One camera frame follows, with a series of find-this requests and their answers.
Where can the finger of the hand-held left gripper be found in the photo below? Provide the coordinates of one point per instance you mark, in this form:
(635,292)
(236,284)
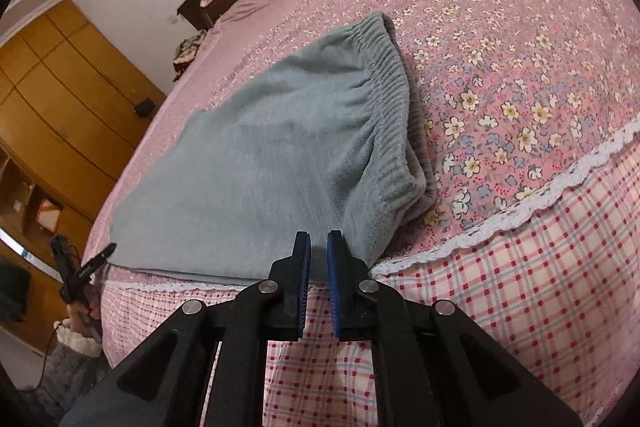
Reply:
(97,261)

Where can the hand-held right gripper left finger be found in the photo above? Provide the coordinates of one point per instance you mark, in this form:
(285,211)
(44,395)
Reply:
(301,302)

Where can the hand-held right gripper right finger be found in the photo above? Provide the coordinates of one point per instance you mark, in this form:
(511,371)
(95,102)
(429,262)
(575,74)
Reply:
(334,287)

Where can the grey pants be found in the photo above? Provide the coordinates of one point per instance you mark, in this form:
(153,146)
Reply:
(250,157)

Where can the person's left hand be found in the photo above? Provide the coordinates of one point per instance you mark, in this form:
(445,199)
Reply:
(80,314)

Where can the dark screen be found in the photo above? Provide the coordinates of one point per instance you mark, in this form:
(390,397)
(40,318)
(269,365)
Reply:
(12,289)

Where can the wooden shelf unit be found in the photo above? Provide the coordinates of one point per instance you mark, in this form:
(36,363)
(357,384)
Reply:
(30,202)

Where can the wooden wardrobe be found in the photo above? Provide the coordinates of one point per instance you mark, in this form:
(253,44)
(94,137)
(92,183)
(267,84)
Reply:
(65,107)

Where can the small black bag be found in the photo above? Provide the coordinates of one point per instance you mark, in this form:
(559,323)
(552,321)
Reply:
(144,107)

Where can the pink floral bedspread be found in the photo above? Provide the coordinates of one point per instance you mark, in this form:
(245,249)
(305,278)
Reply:
(500,107)

